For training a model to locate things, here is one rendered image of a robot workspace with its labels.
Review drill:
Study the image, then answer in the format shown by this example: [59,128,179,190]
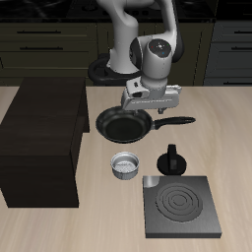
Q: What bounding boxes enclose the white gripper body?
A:
[120,84,183,112]

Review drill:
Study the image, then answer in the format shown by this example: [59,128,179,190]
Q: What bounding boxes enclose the round black stove knob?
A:
[157,143,188,176]

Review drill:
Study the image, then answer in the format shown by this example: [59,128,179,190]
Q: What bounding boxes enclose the dark grey stove plate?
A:
[142,175,223,239]

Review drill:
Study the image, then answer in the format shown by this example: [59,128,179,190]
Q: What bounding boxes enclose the black frying pan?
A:
[94,105,197,145]

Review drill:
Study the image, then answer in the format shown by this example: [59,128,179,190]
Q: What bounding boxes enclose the dark wooden cabinet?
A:
[0,77,91,209]

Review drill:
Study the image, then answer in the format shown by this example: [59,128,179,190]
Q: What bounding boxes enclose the dark kitchen cupboards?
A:
[0,0,252,88]

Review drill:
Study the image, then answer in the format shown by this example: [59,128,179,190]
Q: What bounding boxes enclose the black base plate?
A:
[87,52,143,83]

